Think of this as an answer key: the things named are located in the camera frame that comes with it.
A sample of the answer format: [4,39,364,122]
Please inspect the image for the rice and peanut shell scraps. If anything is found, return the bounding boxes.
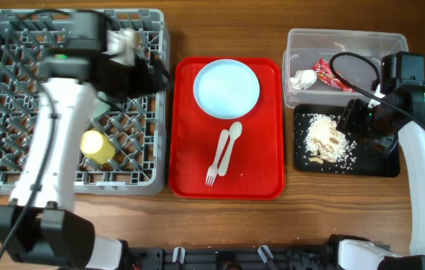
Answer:
[305,114,357,170]

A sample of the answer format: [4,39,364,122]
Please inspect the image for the yellow plastic cup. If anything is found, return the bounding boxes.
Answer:
[80,130,116,165]

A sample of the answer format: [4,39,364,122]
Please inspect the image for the red snack wrapper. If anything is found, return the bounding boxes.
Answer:
[312,58,354,92]

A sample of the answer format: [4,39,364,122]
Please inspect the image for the white paper napkin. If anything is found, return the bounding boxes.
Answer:
[290,70,318,90]

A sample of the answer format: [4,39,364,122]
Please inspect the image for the white plastic spoon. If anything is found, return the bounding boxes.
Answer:
[219,121,243,176]

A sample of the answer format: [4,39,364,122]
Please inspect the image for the white plastic fork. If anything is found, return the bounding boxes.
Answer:
[206,130,229,186]

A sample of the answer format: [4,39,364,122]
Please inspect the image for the green saucer plate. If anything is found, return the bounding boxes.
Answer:
[90,99,110,119]

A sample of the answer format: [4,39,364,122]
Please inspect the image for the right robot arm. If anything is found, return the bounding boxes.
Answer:
[333,51,425,269]

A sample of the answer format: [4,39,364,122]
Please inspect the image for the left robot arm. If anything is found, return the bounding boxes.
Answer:
[0,10,171,269]

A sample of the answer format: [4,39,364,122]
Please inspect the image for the black plastic waste tray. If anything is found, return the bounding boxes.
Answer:
[293,104,400,178]

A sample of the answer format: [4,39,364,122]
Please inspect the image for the clear plastic waste bin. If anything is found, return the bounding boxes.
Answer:
[282,28,408,109]

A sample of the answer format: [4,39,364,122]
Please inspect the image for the grey plastic dishwasher rack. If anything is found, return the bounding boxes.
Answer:
[0,9,167,195]

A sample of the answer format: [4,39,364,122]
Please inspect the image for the light blue round plate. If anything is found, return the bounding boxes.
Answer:
[193,58,261,119]

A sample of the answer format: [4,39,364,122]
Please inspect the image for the red plastic serving tray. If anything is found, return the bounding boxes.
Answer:
[168,56,285,200]

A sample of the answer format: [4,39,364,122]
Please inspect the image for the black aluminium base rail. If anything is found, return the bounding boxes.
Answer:
[129,245,341,270]

